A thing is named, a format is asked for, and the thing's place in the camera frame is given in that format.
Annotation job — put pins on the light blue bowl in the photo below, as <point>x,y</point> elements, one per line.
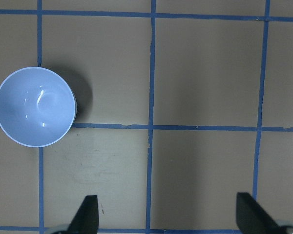
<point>37,107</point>

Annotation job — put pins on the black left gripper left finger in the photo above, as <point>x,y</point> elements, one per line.
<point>85,221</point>

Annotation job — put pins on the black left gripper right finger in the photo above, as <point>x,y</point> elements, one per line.
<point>251,218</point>

